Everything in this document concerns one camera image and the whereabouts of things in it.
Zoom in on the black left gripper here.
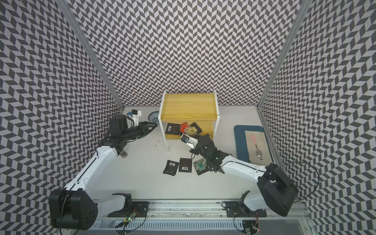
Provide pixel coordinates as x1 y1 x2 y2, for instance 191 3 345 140
122 121 158 141

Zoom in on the green jasmine tea bag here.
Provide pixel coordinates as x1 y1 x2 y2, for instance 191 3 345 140
193 159 209 175

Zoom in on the black tea bag with barcode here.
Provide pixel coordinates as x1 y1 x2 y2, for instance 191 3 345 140
179 158 193 173

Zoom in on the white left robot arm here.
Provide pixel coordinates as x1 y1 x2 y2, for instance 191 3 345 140
49 114 158 231

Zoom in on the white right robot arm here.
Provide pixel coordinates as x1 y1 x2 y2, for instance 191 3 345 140
181 134 298 217

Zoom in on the red tea bag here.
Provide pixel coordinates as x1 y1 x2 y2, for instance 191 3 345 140
180 122 190 133

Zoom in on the white wooden two-tier shelf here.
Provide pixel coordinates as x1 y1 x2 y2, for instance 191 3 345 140
158 91 220 150

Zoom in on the blue white patterned bowl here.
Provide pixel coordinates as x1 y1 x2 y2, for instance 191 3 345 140
148 111 159 123

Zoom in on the small dark spice bottle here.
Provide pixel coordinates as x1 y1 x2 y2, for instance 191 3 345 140
119 150 128 158

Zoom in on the teal rectangular tray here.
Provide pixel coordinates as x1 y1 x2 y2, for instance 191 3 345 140
234 125 275 163

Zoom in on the beige folded cloth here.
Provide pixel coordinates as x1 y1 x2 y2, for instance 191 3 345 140
245 131 273 166

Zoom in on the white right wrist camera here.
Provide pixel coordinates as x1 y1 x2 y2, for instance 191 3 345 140
180 134 198 149

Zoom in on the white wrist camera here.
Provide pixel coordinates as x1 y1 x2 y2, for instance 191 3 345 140
180 134 198 149
127 109 142 126

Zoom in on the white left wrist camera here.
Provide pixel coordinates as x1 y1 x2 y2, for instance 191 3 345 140
127 109 142 126

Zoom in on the pink handled metal spoon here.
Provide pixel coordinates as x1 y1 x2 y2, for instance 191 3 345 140
251 134 262 159

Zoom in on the metal base rail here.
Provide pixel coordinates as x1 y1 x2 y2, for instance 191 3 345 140
92 200 316 235

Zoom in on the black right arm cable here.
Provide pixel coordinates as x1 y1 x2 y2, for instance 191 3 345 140
278 161 320 203

